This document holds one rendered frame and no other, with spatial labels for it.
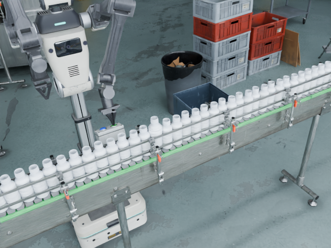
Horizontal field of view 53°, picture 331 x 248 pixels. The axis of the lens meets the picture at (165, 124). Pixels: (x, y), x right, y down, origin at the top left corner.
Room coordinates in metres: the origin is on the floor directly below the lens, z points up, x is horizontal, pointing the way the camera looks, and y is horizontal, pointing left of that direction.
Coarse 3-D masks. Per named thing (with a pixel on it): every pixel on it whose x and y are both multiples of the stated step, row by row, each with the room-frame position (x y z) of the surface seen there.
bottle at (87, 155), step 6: (84, 150) 1.18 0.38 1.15; (90, 150) 1.17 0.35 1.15; (84, 156) 1.15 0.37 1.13; (90, 156) 1.15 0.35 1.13; (84, 162) 1.14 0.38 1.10; (96, 162) 1.17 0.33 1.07; (84, 168) 1.15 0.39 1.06; (90, 168) 1.14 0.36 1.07; (96, 168) 1.16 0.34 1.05; (96, 174) 1.15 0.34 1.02
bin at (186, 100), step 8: (192, 88) 2.06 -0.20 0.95; (200, 88) 2.09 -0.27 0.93; (208, 88) 2.12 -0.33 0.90; (216, 88) 2.05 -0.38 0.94; (176, 96) 1.95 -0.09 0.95; (184, 96) 2.03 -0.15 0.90; (192, 96) 2.06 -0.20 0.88; (200, 96) 2.09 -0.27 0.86; (208, 96) 2.12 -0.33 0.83; (216, 96) 2.04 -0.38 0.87; (224, 96) 1.97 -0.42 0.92; (176, 104) 1.95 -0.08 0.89; (184, 104) 1.85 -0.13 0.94; (192, 104) 2.06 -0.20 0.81; (200, 104) 2.09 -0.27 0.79; (176, 112) 1.95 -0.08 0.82
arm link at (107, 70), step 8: (112, 0) 1.43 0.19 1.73; (112, 8) 1.44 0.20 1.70; (112, 16) 1.48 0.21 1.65; (120, 16) 1.44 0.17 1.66; (128, 16) 1.46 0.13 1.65; (112, 24) 1.46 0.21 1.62; (120, 24) 1.45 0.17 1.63; (112, 32) 1.45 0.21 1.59; (120, 32) 1.45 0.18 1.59; (112, 40) 1.45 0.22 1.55; (112, 48) 1.45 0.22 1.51; (104, 56) 1.49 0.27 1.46; (112, 56) 1.46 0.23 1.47; (104, 64) 1.46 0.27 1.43; (112, 64) 1.47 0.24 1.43; (104, 72) 1.46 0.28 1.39; (112, 72) 1.47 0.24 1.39; (104, 80) 1.47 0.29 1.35; (112, 80) 1.48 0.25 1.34
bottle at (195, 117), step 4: (196, 108) 1.45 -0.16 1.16; (192, 112) 1.43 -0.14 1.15; (196, 112) 1.42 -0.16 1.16; (192, 116) 1.42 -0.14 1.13; (196, 116) 1.42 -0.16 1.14; (200, 116) 1.44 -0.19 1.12; (192, 120) 1.41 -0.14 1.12; (196, 120) 1.40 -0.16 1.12; (196, 124) 1.40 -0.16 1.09; (200, 124) 1.42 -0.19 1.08; (192, 128) 1.41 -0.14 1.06; (196, 128) 1.41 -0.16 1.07; (200, 128) 1.42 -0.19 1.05; (192, 132) 1.41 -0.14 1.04; (192, 136) 1.41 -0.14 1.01; (196, 136) 1.40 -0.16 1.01
